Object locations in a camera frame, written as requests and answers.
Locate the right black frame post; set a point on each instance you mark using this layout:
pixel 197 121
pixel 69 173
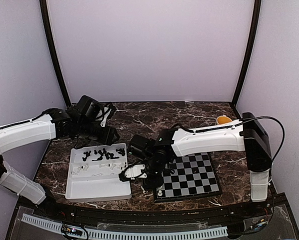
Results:
pixel 248 52

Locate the left black frame post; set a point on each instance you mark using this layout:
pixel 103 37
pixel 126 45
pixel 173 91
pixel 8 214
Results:
pixel 53 52

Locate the black front rail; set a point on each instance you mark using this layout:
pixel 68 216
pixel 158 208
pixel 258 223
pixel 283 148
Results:
pixel 195 210

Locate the white mug orange inside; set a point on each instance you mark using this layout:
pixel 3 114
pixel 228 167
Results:
pixel 223 119

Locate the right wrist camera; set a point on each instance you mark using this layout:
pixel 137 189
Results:
pixel 141 147

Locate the black frame post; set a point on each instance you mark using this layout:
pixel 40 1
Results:
pixel 53 52
pixel 248 52

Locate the black and grey chessboard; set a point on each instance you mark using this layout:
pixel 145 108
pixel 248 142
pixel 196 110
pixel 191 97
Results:
pixel 188 177

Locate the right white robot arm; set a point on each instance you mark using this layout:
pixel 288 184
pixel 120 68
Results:
pixel 245 134

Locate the white slotted cable duct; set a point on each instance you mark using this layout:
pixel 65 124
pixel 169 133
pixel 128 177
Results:
pixel 108 231

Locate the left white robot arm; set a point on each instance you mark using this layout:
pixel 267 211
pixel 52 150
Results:
pixel 52 124

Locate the white plastic compartment tray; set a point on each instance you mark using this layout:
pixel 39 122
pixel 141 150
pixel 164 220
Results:
pixel 93 174

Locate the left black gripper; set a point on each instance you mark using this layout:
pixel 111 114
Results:
pixel 106 138

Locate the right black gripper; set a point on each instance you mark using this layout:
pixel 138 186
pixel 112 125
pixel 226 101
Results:
pixel 156 182

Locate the white chess rook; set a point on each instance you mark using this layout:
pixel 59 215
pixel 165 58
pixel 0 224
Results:
pixel 159 193

